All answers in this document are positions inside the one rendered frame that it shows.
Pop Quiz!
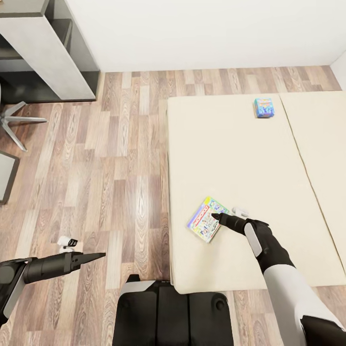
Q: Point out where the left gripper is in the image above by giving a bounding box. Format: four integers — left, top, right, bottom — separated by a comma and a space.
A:
41, 251, 106, 279

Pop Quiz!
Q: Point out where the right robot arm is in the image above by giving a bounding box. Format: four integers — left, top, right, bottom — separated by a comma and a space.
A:
211, 206, 346, 346

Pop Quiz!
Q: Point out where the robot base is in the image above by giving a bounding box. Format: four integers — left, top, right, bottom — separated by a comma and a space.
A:
112, 274, 234, 346

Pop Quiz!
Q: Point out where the board game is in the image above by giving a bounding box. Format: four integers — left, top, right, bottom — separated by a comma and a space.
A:
187, 196, 229, 243
254, 98, 275, 117

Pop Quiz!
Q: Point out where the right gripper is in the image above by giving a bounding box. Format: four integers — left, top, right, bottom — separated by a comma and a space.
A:
211, 213, 242, 231

